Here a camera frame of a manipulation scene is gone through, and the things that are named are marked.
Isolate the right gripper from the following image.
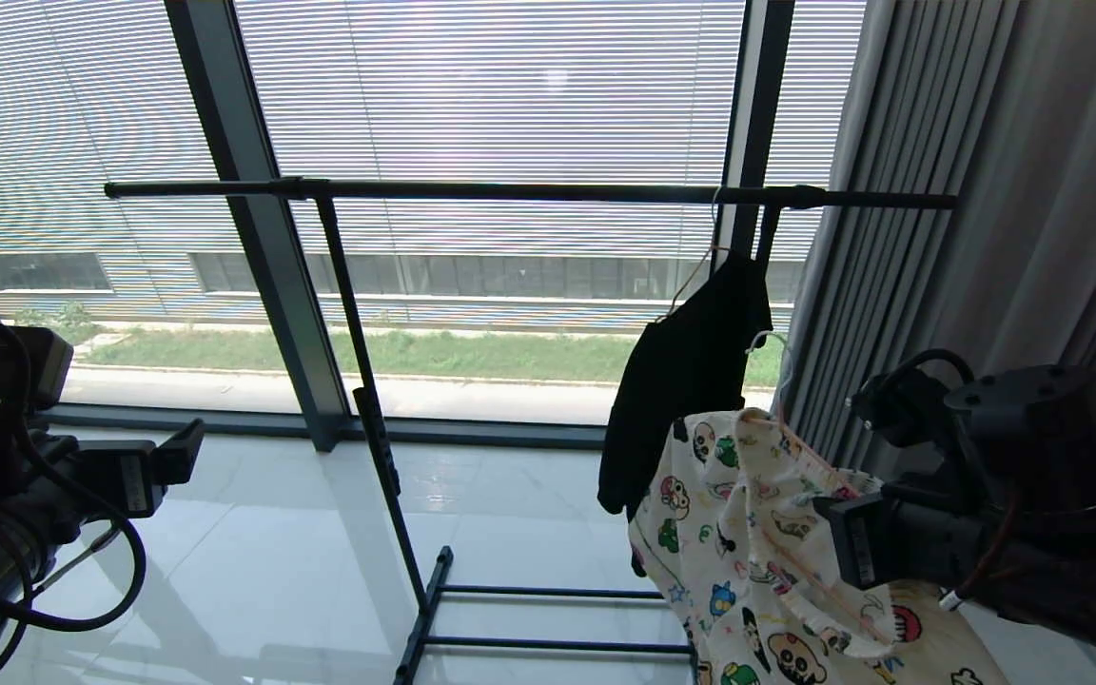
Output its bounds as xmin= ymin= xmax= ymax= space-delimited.
xmin=812 ymin=485 xmax=987 ymax=593

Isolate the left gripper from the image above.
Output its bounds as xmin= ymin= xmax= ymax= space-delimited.
xmin=77 ymin=419 xmax=206 ymax=519

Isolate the cream printed garment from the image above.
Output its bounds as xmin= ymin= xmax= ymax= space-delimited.
xmin=629 ymin=407 xmax=1010 ymax=685

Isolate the pink clothes hanger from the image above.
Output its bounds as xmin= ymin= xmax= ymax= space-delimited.
xmin=746 ymin=330 xmax=903 ymax=650
xmin=667 ymin=243 xmax=732 ymax=323

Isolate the black short-sleeved shirt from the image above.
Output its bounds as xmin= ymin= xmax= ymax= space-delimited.
xmin=597 ymin=249 xmax=775 ymax=522

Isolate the black clothes rack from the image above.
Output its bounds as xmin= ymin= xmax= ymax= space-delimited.
xmin=106 ymin=176 xmax=958 ymax=685

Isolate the grey curtain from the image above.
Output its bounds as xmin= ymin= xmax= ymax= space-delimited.
xmin=776 ymin=0 xmax=1096 ymax=481

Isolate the window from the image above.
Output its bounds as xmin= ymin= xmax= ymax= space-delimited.
xmin=0 ymin=0 xmax=868 ymax=453

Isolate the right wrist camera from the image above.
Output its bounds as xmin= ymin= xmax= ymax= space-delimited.
xmin=846 ymin=366 xmax=982 ymax=500

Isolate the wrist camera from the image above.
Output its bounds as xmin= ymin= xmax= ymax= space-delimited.
xmin=846 ymin=366 xmax=982 ymax=500
xmin=0 ymin=325 xmax=75 ymax=429

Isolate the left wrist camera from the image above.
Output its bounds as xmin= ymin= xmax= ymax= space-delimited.
xmin=0 ymin=325 xmax=75 ymax=429

